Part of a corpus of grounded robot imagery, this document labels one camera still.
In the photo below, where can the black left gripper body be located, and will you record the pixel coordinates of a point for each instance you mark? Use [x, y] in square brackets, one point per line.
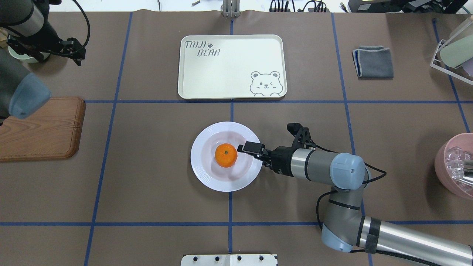
[54, 39]

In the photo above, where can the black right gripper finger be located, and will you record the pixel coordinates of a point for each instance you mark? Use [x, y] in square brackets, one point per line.
[257, 150]

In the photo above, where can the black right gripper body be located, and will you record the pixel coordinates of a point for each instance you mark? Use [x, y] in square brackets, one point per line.
[281, 158]

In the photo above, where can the white round plate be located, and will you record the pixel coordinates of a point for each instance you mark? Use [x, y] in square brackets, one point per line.
[202, 156]

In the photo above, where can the orange fruit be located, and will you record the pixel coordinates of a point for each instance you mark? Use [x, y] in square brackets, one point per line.
[225, 155]

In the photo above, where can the cream bear tray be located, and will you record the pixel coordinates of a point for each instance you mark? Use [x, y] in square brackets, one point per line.
[231, 66]

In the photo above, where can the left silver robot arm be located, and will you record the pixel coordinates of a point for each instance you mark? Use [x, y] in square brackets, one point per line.
[21, 92]

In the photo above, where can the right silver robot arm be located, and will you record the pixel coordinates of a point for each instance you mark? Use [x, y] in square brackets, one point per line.
[344, 227]

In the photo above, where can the green ceramic bowl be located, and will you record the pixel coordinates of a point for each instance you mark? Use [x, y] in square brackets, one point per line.
[25, 57]

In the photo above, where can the wooden cutting board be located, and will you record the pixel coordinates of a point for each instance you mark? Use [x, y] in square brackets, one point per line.
[52, 132]

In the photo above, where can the grey folded cloth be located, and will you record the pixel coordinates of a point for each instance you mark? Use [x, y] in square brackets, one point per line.
[373, 62]

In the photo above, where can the pink bowl with ice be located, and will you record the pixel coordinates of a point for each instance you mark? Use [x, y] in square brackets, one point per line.
[463, 143]

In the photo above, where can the metal scoop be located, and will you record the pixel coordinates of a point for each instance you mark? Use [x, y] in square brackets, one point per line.
[459, 166]

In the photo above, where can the green pastel cup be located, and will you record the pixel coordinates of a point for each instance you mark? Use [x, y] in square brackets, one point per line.
[456, 53]

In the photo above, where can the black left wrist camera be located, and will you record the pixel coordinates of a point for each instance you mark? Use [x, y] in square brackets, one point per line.
[71, 48]

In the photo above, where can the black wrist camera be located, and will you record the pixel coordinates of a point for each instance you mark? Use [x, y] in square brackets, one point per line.
[302, 137]
[71, 48]

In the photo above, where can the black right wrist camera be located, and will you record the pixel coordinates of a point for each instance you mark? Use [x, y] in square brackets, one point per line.
[302, 137]

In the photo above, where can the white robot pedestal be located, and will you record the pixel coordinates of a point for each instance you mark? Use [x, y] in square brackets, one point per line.
[230, 260]

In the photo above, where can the aluminium frame post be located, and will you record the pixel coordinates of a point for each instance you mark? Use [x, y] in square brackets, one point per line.
[231, 8]

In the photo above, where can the white wire cup rack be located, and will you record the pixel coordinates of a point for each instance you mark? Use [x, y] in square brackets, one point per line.
[464, 71]

